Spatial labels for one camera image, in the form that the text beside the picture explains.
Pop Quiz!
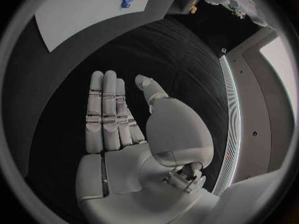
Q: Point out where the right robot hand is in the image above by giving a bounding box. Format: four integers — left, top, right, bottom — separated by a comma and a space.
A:
75, 70, 221, 224

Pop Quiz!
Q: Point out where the white task board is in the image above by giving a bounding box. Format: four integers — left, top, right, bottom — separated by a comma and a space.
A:
34, 0, 201, 53

